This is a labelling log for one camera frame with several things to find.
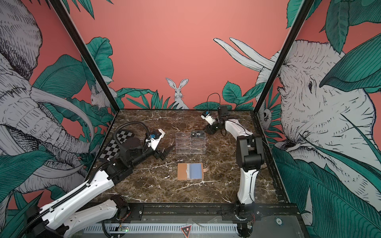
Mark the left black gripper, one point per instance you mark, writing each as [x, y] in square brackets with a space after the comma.
[158, 154]

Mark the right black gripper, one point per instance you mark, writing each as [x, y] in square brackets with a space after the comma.
[211, 130]

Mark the clear plastic organizer box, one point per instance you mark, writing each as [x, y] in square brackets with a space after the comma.
[185, 144]

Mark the black VIP card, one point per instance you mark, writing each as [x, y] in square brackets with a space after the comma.
[198, 134]

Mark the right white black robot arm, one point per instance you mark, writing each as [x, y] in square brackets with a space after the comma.
[249, 150]

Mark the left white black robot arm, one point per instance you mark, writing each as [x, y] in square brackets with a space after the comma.
[66, 215]

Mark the black white checkerboard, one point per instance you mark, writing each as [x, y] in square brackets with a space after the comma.
[112, 147]

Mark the white perforated vent strip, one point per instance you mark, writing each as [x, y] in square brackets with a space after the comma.
[142, 228]

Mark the red triangle warning sticker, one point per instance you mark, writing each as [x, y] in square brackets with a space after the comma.
[186, 230]

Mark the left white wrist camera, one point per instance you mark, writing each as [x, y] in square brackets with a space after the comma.
[154, 138]

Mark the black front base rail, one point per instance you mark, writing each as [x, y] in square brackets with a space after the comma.
[227, 211]

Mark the right black frame post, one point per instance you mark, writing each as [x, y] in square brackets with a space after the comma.
[296, 26]

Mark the black frame post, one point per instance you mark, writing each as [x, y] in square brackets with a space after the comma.
[66, 20]
[296, 26]

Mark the left black frame post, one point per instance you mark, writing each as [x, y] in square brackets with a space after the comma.
[66, 20]

